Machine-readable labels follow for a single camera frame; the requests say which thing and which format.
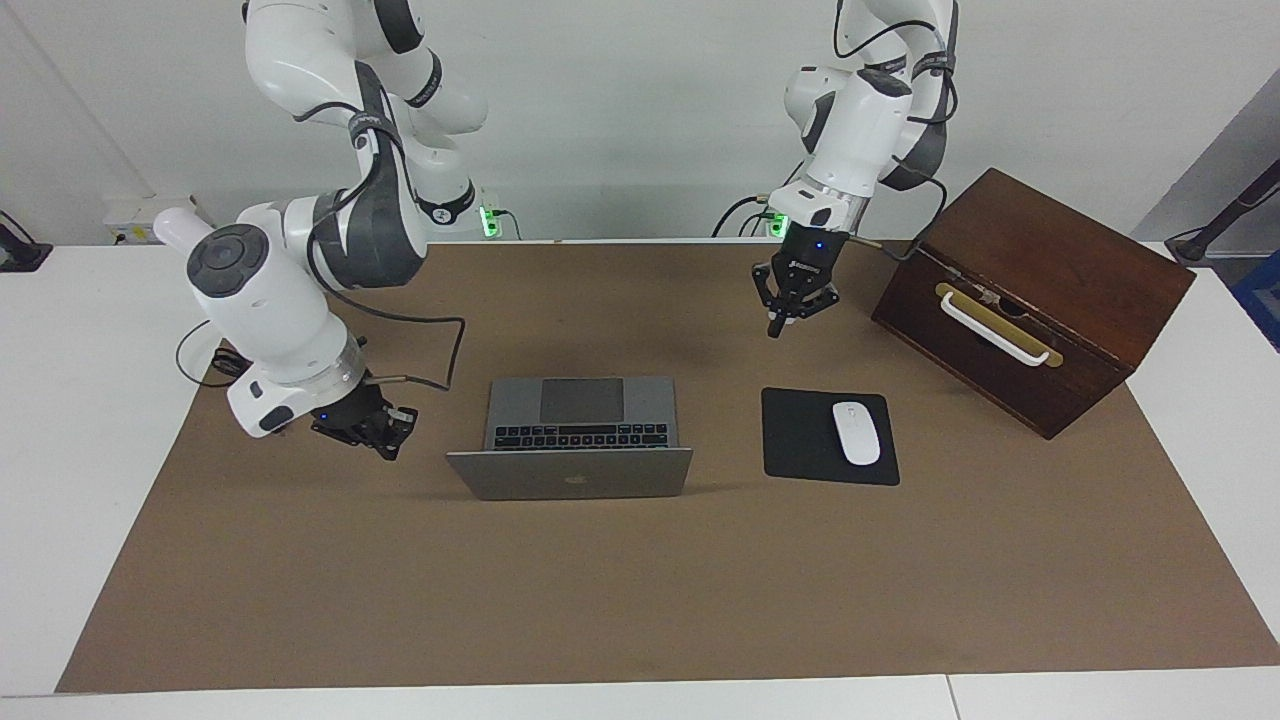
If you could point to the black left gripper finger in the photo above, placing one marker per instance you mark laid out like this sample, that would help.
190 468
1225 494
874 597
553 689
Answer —
772 300
820 303

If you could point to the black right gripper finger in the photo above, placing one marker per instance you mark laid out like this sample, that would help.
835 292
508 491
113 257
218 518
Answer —
388 445
402 420

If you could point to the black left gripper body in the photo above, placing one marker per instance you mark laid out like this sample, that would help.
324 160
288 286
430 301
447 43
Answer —
810 260

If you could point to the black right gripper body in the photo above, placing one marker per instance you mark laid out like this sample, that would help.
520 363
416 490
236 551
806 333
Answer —
355 412

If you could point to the grey aluminium laptop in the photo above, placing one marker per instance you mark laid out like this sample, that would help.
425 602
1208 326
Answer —
570 475

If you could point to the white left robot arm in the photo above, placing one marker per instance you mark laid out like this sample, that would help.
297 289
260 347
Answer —
860 120

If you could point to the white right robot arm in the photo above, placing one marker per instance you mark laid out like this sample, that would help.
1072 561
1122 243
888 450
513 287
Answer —
270 300

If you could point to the white computer mouse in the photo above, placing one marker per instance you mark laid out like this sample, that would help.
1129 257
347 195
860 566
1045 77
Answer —
856 435

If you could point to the black mouse pad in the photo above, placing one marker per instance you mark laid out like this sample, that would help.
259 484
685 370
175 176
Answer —
795 440

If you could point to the white desk lamp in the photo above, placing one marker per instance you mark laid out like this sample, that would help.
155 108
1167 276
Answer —
178 228

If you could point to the dark brown wooden box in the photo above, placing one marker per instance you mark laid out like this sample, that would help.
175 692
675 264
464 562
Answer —
1080 290

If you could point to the brown table mat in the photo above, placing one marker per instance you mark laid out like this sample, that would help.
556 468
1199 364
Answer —
640 600

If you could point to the white power strip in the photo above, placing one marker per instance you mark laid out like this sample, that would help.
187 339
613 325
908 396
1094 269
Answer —
125 215

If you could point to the black stand foot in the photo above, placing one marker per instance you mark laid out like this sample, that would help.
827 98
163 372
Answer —
20 255

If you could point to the black tripod leg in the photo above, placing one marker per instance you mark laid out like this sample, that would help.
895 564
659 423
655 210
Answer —
1230 210

